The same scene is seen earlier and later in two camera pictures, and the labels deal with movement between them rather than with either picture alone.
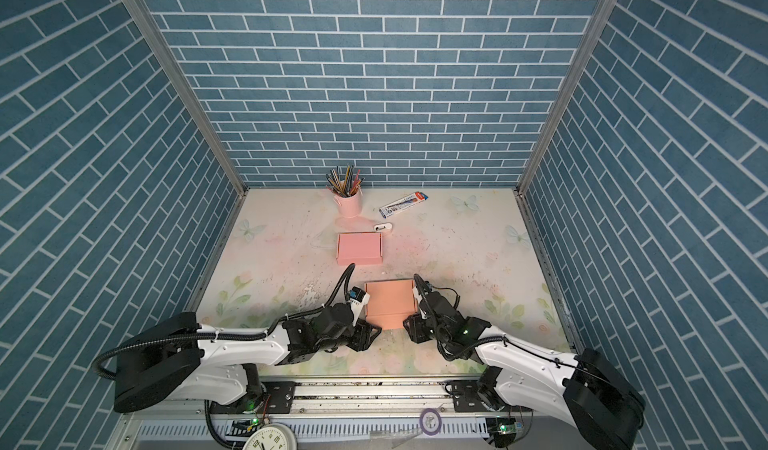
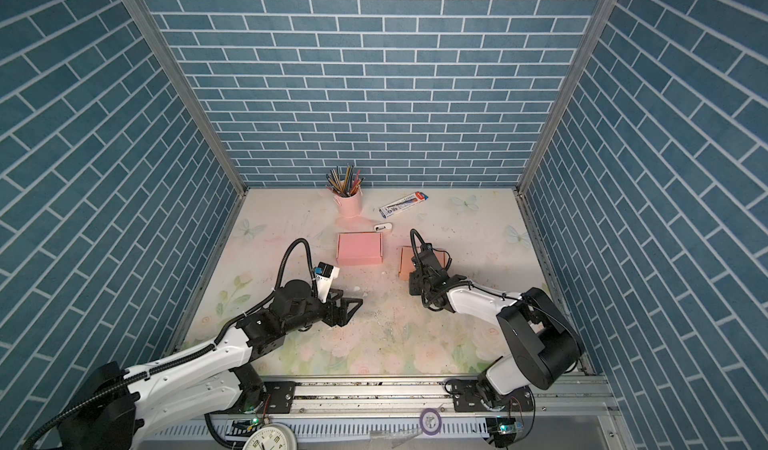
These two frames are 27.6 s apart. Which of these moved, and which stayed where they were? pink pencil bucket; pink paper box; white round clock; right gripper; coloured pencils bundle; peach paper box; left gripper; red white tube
Moved: left gripper; right gripper; peach paper box
Stayed: red white tube; pink paper box; pink pencil bucket; coloured pencils bundle; white round clock
